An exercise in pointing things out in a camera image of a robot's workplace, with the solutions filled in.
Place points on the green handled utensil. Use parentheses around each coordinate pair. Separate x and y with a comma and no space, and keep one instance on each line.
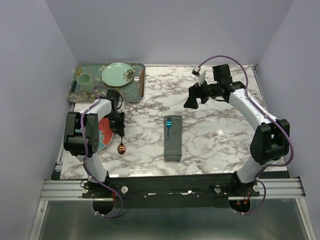
(73,86)

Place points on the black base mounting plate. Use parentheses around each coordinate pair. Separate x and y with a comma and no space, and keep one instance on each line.
(177,191)

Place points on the dark grey cloth napkin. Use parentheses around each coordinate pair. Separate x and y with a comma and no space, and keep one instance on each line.
(173,146)

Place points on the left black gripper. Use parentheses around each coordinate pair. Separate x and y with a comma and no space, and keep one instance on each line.
(119,129)

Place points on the aluminium frame rail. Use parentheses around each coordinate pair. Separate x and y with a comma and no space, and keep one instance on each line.
(70,190)

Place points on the green floral tray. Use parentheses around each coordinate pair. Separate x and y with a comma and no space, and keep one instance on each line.
(95,70)

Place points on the silver spoon on tray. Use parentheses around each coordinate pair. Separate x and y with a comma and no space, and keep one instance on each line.
(136,81)

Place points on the brown wooden chopstick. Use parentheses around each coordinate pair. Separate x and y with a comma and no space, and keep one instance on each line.
(141,88)

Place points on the copper spoon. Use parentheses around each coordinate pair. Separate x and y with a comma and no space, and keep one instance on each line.
(121,149)

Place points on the mint green plate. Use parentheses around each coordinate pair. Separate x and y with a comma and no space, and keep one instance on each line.
(117,74)

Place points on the red blue floral plate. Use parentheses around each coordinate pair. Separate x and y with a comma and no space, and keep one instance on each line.
(105,135)

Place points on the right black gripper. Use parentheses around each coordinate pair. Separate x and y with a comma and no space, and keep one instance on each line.
(195,92)

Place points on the blue metal fork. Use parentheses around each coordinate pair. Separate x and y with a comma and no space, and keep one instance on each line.
(168,126)

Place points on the mint green cup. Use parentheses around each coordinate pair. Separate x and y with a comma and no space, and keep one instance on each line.
(86,83)

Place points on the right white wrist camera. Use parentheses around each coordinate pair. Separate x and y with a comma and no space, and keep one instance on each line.
(200,74)

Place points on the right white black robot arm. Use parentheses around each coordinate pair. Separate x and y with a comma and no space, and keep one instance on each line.
(270,142)

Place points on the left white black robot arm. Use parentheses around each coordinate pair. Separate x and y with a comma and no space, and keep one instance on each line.
(88,120)

